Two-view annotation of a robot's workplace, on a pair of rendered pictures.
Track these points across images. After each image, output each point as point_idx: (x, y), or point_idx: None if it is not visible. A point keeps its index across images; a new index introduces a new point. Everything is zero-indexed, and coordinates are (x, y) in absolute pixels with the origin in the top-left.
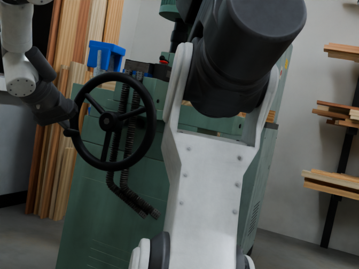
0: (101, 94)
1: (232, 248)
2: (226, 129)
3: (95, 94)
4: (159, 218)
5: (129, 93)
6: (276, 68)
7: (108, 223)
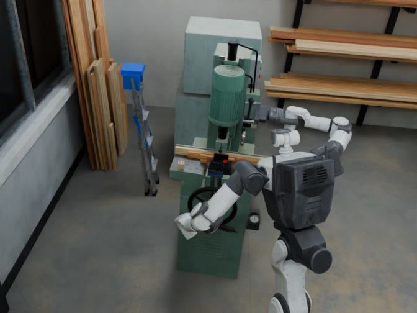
0: (189, 175)
1: (304, 297)
2: None
3: (185, 175)
4: (233, 224)
5: (214, 185)
6: None
7: None
